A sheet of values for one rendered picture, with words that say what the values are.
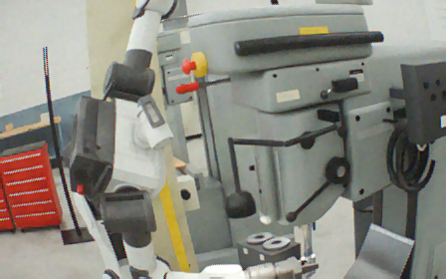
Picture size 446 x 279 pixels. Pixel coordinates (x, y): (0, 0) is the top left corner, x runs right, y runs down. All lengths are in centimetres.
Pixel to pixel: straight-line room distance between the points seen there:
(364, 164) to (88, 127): 76
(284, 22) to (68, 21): 917
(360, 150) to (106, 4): 198
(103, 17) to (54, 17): 733
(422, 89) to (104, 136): 88
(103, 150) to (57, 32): 891
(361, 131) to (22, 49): 926
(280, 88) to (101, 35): 187
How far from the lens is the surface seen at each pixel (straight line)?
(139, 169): 150
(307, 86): 134
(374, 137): 148
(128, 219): 142
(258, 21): 128
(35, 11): 1039
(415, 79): 127
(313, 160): 140
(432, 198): 165
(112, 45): 305
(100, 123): 152
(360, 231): 353
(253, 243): 186
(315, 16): 135
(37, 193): 594
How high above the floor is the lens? 185
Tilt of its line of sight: 10 degrees down
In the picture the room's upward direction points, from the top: 9 degrees counter-clockwise
